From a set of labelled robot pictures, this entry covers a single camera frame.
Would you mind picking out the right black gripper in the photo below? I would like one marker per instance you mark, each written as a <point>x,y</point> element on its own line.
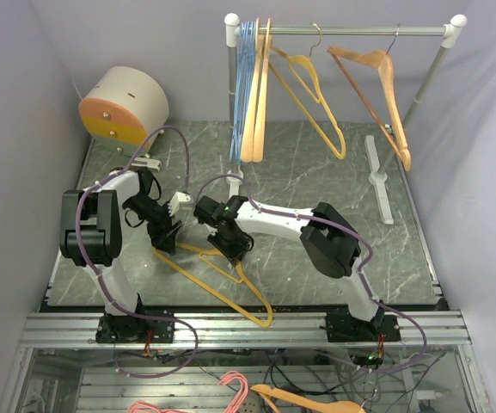
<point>235,254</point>

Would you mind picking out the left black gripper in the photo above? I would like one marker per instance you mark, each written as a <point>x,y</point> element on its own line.
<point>163,234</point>

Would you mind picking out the beige plastic hanger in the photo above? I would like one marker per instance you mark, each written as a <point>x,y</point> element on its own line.
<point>254,61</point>
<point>260,115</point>

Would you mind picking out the brown wooden hanger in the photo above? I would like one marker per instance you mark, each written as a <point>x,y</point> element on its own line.
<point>382,63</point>

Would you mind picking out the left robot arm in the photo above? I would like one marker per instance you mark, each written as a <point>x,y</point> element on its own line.
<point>91,236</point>

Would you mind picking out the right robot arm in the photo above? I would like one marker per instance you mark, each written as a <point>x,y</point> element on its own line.
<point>330,243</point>

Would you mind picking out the small white plastic clip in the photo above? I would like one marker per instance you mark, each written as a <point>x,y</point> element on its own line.
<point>149,163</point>

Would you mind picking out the beige round drawer cabinet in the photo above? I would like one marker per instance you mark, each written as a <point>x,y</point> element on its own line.
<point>124,107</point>

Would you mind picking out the orange wooden hanger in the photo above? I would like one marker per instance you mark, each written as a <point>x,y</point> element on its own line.
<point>268,394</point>

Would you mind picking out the metal clothes rack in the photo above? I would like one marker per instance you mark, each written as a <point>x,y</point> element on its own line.
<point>378,176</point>

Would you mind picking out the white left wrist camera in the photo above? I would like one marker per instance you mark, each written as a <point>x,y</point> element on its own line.
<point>180,201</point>

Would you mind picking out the aluminium frame rail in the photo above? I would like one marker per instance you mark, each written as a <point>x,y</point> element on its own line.
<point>288,330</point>

